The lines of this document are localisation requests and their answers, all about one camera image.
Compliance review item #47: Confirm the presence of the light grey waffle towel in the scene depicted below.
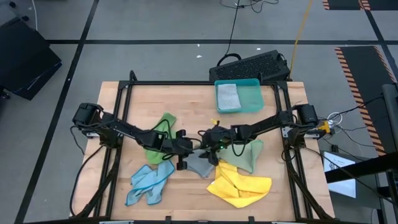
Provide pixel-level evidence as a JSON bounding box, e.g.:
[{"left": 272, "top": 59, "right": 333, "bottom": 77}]
[{"left": 216, "top": 83, "right": 243, "bottom": 111}]

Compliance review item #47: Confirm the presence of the yellow cable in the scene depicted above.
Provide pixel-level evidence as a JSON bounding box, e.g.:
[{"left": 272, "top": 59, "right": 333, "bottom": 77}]
[{"left": 288, "top": 0, "right": 314, "bottom": 80}]

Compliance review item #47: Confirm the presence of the black stand beam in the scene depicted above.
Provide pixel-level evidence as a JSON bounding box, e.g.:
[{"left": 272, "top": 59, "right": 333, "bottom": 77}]
[{"left": 325, "top": 152, "right": 398, "bottom": 185}]

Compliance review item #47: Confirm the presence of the pale green teal-edged towel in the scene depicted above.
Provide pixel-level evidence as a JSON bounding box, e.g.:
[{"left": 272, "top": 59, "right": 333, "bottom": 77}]
[{"left": 217, "top": 139, "right": 265, "bottom": 174}]

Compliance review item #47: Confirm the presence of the light blue microfiber towel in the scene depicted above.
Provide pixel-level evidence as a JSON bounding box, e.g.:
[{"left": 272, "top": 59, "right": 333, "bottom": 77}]
[{"left": 125, "top": 160, "right": 176, "bottom": 207}]

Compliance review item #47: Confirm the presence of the narrow black hazard-striped mat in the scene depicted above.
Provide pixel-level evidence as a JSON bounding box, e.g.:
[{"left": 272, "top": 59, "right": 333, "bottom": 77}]
[{"left": 322, "top": 0, "right": 398, "bottom": 11}]

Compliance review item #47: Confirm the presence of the teal plastic bin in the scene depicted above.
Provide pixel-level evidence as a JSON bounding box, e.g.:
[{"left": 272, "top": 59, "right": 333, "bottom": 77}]
[{"left": 214, "top": 78, "right": 265, "bottom": 114}]

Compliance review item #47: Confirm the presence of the white printed sign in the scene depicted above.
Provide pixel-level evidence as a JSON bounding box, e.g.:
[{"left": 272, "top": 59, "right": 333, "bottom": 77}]
[{"left": 323, "top": 151, "right": 358, "bottom": 199}]

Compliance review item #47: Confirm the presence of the yellow microfiber towel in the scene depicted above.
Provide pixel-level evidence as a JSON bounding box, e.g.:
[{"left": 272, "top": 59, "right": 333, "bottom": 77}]
[{"left": 206, "top": 160, "right": 273, "bottom": 208}]

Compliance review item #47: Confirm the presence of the black perforated computer case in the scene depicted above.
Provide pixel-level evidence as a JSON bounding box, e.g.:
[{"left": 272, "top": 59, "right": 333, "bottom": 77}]
[{"left": 208, "top": 49, "right": 292, "bottom": 82}]

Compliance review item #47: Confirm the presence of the yellow plug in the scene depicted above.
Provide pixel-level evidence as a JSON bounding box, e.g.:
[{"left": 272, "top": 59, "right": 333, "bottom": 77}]
[{"left": 317, "top": 120, "right": 331, "bottom": 135}]

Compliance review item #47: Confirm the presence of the bright green microfiber towel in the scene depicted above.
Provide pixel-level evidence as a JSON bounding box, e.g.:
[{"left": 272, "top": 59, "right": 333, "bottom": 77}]
[{"left": 143, "top": 112, "right": 178, "bottom": 166}]

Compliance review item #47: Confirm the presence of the white floor cable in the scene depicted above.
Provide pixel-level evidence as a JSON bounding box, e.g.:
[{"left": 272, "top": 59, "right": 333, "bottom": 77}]
[{"left": 30, "top": 0, "right": 39, "bottom": 32}]

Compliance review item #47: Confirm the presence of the black left arm base cable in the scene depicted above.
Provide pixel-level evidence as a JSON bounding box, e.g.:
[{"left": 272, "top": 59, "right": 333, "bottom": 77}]
[{"left": 69, "top": 144, "right": 106, "bottom": 217}]

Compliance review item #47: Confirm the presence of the large black hazard-striped mat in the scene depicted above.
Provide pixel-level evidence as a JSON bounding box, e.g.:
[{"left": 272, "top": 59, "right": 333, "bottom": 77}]
[{"left": 334, "top": 45, "right": 398, "bottom": 157}]

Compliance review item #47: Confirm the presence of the black floor cable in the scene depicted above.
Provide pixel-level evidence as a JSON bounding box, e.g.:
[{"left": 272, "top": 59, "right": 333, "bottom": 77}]
[{"left": 216, "top": 0, "right": 243, "bottom": 67}]

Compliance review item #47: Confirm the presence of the large black case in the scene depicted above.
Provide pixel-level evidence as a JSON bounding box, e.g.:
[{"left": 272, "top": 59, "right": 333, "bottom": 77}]
[{"left": 0, "top": 17, "right": 63, "bottom": 101}]

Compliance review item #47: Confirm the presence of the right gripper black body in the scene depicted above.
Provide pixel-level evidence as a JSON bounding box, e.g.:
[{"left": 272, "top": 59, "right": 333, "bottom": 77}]
[{"left": 200, "top": 126, "right": 239, "bottom": 153}]

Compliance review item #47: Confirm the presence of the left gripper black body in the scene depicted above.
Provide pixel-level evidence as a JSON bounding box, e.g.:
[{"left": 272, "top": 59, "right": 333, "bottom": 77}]
[{"left": 164, "top": 129, "right": 194, "bottom": 170}]

